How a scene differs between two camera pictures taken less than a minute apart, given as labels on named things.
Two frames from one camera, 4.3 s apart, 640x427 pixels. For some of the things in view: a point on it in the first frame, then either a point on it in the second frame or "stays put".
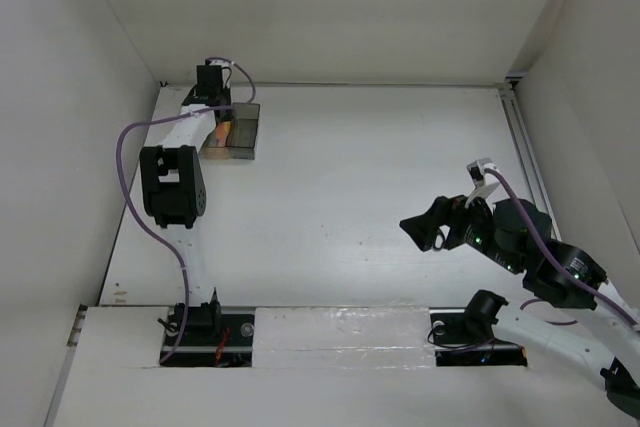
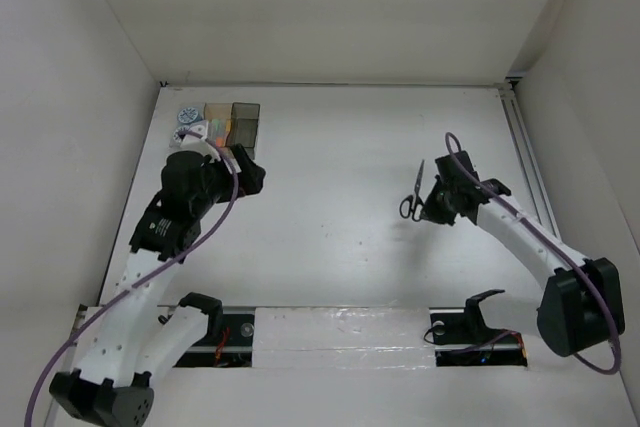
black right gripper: [444, 210] to [431, 213]
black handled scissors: [439, 232] to [412, 205]
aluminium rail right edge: [514, 108] stays put
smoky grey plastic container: [243, 131] stays put
